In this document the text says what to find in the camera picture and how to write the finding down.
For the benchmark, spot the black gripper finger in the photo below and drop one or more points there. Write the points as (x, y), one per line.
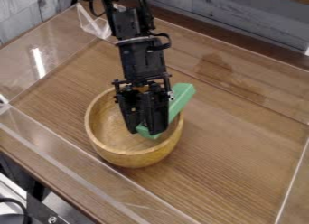
(156, 109)
(130, 105)

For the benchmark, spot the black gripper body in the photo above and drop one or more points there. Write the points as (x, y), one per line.
(144, 64)

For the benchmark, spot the green rectangular block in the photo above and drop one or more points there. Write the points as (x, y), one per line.
(184, 92)

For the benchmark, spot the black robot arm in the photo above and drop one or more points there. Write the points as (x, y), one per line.
(144, 92)

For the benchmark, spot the brown wooden bowl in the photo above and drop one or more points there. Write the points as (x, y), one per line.
(118, 146)

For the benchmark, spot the clear acrylic corner bracket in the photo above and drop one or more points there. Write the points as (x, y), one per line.
(96, 26)

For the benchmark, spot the clear acrylic tray wall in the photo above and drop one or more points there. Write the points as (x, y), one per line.
(98, 189)

